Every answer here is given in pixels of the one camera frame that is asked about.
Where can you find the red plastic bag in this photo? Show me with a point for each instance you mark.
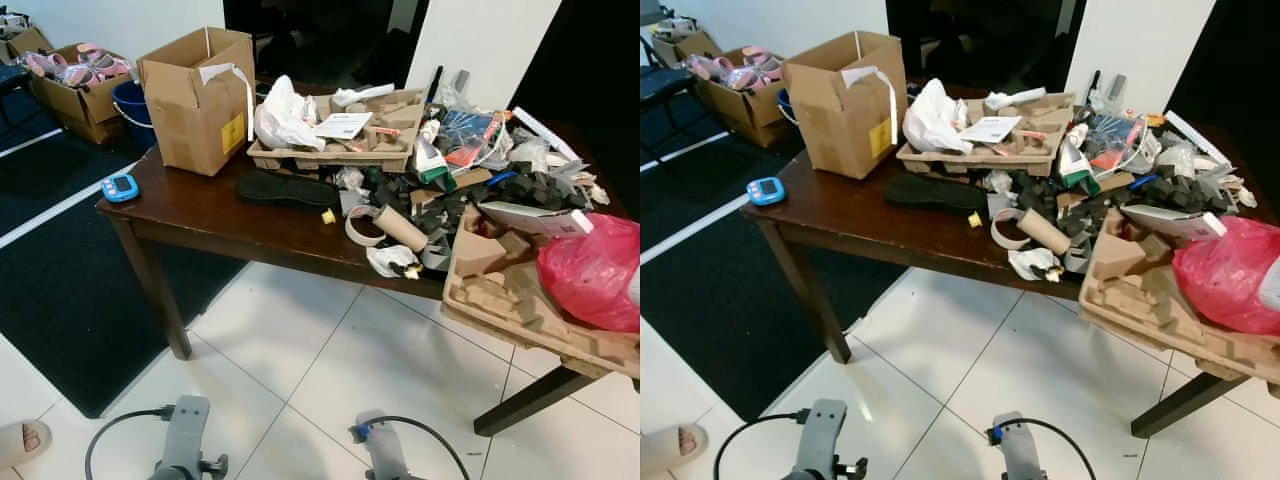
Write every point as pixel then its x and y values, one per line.
pixel 1225 280
pixel 590 275

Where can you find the flat white box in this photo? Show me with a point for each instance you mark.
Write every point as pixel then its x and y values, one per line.
pixel 535 218
pixel 1175 221

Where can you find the black foam scrap heap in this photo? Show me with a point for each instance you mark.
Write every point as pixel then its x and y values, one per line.
pixel 540 185
pixel 1185 190

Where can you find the black floor mat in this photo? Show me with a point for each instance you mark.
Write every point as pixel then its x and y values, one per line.
pixel 60 300
pixel 720 330

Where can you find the blue digital timer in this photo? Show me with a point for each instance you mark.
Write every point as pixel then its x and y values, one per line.
pixel 120 187
pixel 767 191

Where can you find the long white strip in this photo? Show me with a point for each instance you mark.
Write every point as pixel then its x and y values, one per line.
pixel 545 132
pixel 1197 137

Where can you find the brown pulp tray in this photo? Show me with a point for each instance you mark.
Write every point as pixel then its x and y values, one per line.
pixel 1135 300
pixel 500 295
pixel 390 130
pixel 1040 132

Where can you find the dark chair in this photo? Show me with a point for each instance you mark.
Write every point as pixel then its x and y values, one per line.
pixel 665 85
pixel 12 78

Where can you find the cardboard box of pink items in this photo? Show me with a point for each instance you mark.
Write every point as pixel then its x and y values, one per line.
pixel 85 105
pixel 740 110

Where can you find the clear plastic package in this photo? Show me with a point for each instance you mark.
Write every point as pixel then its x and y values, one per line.
pixel 1118 138
pixel 475 135

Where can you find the blue plastic bucket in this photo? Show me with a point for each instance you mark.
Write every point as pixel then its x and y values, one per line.
pixel 786 105
pixel 128 110

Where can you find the bare foot in beige slipper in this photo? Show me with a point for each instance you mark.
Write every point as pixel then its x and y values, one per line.
pixel 675 447
pixel 25 442

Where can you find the dark wooden table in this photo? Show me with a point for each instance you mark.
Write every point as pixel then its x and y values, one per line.
pixel 200 215
pixel 850 205

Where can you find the green white carton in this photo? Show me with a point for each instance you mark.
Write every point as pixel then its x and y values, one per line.
pixel 1076 163
pixel 432 160

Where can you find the tall open cardboard box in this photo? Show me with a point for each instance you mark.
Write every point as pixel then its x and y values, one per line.
pixel 190 110
pixel 835 115

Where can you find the grey marker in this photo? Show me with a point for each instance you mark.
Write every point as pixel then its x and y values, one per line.
pixel 460 85
pixel 1116 88

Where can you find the brown cardboard tube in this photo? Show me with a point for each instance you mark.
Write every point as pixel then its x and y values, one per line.
pixel 400 228
pixel 1045 231

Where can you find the crumpled white wrapper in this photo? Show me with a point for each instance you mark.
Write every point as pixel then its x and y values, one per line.
pixel 1030 264
pixel 388 262

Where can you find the black pen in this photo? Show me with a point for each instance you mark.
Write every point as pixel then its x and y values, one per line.
pixel 1092 88
pixel 435 85

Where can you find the pink tape roll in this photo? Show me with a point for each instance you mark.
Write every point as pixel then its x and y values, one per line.
pixel 997 230
pixel 352 228

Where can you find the black shoe insole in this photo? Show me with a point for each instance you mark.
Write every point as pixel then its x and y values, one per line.
pixel 935 193
pixel 290 190

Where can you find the white plastic tube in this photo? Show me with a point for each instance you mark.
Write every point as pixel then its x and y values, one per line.
pixel 1015 98
pixel 365 95

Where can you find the white plastic bag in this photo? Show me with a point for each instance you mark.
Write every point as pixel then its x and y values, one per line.
pixel 280 120
pixel 930 122

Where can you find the white printed leaflet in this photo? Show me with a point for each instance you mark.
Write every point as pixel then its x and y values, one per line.
pixel 343 126
pixel 990 129

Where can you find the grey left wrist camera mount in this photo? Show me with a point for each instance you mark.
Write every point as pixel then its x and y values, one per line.
pixel 825 432
pixel 190 430

